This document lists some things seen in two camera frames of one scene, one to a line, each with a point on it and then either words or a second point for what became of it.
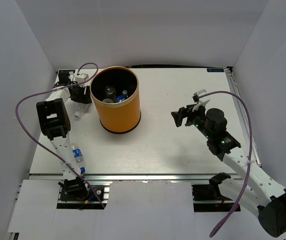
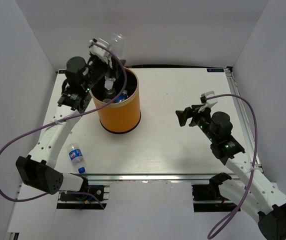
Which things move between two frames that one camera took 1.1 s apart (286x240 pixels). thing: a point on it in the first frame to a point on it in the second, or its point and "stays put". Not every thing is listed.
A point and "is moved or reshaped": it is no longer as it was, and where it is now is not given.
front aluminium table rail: [128, 177] stays put
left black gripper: [85, 98] to [111, 72]
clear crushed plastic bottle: [80, 108] is moved or reshaped
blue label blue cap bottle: [78, 154] stays put
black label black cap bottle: [110, 92] stays put
